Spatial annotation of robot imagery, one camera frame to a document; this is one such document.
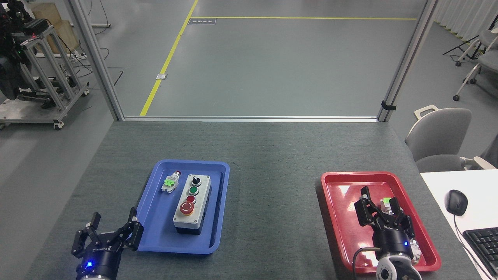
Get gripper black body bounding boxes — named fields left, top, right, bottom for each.
left=76, top=233, right=124, bottom=280
left=373, top=221, right=415, bottom=261

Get white curtain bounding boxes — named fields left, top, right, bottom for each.
left=433, top=0, right=498, bottom=44

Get grey control box with buttons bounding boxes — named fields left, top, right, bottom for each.
left=173, top=174, right=212, bottom=236

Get black computer mouse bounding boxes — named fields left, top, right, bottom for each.
left=445, top=189, right=468, bottom=217

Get black keyboard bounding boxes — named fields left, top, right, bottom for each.
left=462, top=227, right=498, bottom=278

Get silver aluminium post with clip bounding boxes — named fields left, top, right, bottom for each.
left=377, top=0, right=439, bottom=123

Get black floor cables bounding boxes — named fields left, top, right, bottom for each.
left=70, top=0, right=130, bottom=87

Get grey swivel chair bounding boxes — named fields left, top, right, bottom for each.
left=453, top=51, right=498, bottom=102
left=455, top=29, right=498, bottom=67

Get silver horizontal rail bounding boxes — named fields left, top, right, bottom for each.
left=117, top=115, right=384, bottom=123

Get black mouse cable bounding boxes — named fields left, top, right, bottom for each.
left=453, top=215, right=498, bottom=279

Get black stand leg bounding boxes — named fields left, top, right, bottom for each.
left=442, top=34, right=481, bottom=57

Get red plastic tray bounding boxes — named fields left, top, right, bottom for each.
left=321, top=171, right=442, bottom=275

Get aluminium frame cart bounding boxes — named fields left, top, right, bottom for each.
left=0, top=25, right=90, bottom=131

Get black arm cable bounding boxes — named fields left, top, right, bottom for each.
left=352, top=247, right=380, bottom=280

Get cardboard box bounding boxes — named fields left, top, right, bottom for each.
left=30, top=3, right=81, bottom=55

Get blue plastic tray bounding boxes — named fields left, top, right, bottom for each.
left=134, top=159, right=230, bottom=255

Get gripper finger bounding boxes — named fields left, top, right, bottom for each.
left=113, top=207, right=144, bottom=250
left=389, top=197, right=415, bottom=238
left=71, top=212, right=102, bottom=258
left=354, top=186, right=386, bottom=228

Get grey chair with white frame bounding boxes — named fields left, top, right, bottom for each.
left=405, top=105, right=497, bottom=173

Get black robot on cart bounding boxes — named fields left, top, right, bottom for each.
left=0, top=0, right=51, bottom=102

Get black mesh chair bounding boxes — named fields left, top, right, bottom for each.
left=484, top=134, right=498, bottom=170

